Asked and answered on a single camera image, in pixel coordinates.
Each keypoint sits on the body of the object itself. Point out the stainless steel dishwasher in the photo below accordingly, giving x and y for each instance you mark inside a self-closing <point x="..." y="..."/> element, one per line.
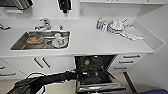
<point x="96" y="80"/>

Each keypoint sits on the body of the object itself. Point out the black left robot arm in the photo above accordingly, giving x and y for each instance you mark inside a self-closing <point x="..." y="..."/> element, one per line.
<point x="40" y="82"/>

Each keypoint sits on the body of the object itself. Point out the white base cabinet with doors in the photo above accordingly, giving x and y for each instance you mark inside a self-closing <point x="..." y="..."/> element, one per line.
<point x="50" y="63"/>

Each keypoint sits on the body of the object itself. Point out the white mug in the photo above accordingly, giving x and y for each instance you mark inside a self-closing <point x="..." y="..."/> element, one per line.
<point x="59" y="39"/>

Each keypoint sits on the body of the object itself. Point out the small chrome sink button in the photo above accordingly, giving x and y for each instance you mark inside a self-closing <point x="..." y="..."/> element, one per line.
<point x="60" y="27"/>

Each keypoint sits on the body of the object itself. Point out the orange sponge container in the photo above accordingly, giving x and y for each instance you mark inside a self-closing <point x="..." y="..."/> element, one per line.
<point x="34" y="39"/>

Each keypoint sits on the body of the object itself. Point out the small white bottle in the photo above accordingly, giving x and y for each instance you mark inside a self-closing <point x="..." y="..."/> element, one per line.
<point x="104" y="27"/>

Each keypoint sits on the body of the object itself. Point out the blue dish soap bottle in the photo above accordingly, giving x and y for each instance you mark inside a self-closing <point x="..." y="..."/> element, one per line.
<point x="99" y="24"/>

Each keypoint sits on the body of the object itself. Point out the chrome sink faucet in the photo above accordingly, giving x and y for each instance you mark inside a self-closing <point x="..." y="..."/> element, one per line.
<point x="45" y="25"/>

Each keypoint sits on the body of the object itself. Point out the stainless steel sink basin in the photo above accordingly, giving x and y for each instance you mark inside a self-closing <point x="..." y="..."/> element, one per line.
<point x="20" y="45"/>

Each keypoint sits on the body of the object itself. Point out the black soap dispenser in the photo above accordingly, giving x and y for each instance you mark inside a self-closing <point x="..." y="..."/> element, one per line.
<point x="64" y="5"/>

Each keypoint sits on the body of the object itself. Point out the blue lidded recycling bin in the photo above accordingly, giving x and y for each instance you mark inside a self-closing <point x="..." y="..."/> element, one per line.
<point x="155" y="91"/>

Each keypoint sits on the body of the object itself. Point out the white wall outlet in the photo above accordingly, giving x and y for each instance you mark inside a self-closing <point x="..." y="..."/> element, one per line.
<point x="81" y="13"/>

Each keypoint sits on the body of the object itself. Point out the white wall cabinet three doors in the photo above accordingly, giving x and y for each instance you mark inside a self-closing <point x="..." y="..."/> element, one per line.
<point x="123" y="1"/>

